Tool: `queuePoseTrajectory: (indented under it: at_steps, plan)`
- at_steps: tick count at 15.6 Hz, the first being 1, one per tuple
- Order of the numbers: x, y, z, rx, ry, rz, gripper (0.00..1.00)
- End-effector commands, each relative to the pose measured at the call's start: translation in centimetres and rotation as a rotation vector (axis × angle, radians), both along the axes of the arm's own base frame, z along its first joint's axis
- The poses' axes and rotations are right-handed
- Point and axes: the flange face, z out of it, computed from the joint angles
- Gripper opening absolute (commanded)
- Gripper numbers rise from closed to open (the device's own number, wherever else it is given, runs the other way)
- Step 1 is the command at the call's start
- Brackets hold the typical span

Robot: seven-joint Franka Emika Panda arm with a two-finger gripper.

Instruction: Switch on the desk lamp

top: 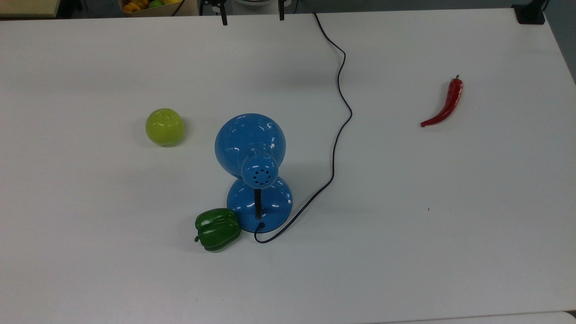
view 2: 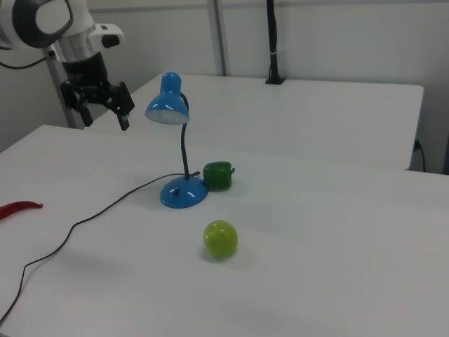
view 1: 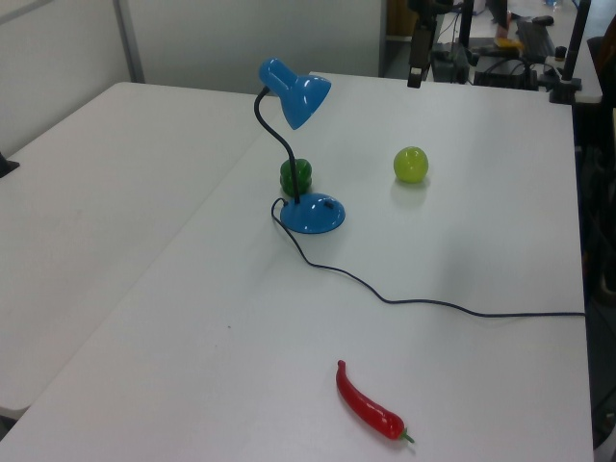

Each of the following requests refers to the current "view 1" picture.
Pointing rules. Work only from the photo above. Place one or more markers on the grey metal partition post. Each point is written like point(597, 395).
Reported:
point(129, 38)

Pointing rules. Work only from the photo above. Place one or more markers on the red chili pepper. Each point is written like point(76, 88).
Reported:
point(366, 406)

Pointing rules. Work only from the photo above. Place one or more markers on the black computer mouse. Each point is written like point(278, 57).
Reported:
point(542, 19)

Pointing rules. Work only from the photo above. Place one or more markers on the yellow flat object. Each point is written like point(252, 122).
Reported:
point(509, 43)

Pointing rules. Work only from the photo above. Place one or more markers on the thin black upright pole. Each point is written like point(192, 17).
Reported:
point(466, 21)

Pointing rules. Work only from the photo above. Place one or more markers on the light green apple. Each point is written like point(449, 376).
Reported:
point(411, 165)

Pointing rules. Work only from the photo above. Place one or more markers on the dark green bell pepper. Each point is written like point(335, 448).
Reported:
point(303, 176)

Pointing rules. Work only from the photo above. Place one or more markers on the black keyboard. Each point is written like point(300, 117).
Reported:
point(535, 38)

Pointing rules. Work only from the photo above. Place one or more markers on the blue desk lamp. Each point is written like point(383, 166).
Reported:
point(308, 217)

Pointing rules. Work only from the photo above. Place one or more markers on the black pole with table clamp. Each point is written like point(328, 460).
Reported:
point(575, 43)

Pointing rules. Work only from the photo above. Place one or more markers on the dark office chair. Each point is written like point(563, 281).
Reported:
point(602, 62)

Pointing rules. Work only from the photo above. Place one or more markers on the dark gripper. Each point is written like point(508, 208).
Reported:
point(422, 45)

